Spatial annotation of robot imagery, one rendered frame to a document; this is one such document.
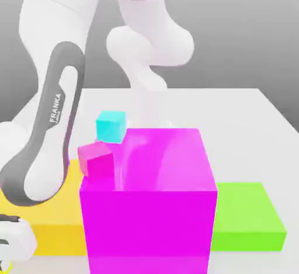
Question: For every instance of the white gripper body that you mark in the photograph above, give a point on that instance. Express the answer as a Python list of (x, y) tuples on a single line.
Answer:
[(18, 241)]

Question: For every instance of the large yellow box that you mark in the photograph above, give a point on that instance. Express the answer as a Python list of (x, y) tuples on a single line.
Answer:
[(60, 220)]

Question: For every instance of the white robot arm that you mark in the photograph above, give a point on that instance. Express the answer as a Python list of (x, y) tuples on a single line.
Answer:
[(58, 21)]

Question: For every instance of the small cyan cube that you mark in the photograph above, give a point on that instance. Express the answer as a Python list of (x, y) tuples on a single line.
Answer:
[(109, 126)]

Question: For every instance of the small pink cube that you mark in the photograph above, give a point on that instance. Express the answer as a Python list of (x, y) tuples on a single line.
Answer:
[(99, 161)]

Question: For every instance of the large green box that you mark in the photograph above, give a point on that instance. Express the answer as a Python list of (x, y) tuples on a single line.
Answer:
[(245, 215)]

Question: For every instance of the large magenta box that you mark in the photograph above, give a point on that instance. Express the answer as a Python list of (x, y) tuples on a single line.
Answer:
[(151, 208)]

